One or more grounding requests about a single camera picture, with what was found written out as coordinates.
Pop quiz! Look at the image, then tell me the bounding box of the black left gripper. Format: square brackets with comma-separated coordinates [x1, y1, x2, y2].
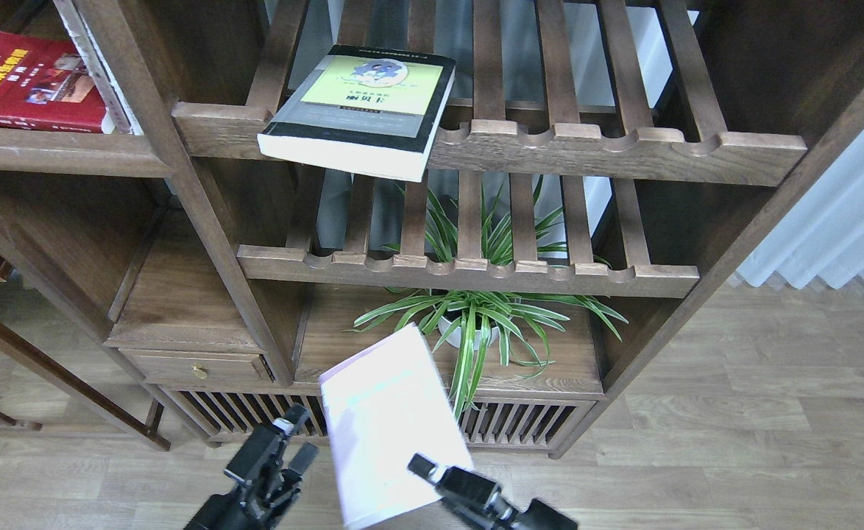
[186, 403, 319, 529]

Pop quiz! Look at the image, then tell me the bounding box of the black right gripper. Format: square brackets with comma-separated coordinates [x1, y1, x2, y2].
[406, 453, 578, 529]

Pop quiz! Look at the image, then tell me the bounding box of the white purple paperback book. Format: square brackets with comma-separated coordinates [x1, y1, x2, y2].
[319, 325, 475, 529]

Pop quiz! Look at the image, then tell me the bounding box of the red paperback book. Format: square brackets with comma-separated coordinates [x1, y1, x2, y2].
[0, 31, 115, 133]

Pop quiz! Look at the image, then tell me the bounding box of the brass drawer knob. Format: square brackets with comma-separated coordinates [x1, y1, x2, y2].
[192, 364, 209, 380]

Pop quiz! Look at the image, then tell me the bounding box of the white plant pot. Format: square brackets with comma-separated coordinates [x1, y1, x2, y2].
[439, 312, 500, 350]

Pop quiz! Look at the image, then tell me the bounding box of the dark wooden bookshelf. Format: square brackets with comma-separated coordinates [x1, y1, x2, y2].
[0, 1, 864, 459]

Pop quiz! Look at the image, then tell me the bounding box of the yellow grey thick book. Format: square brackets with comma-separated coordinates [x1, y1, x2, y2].
[257, 45, 456, 182]

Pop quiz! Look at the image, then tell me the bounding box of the dark wooden side furniture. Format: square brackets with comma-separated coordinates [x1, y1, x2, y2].
[0, 255, 171, 451]

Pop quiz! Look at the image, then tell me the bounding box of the white upright book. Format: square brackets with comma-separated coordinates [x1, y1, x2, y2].
[53, 1, 144, 135]

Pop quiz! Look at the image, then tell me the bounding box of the white pleated curtain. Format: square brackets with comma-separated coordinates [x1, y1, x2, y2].
[735, 130, 864, 289]

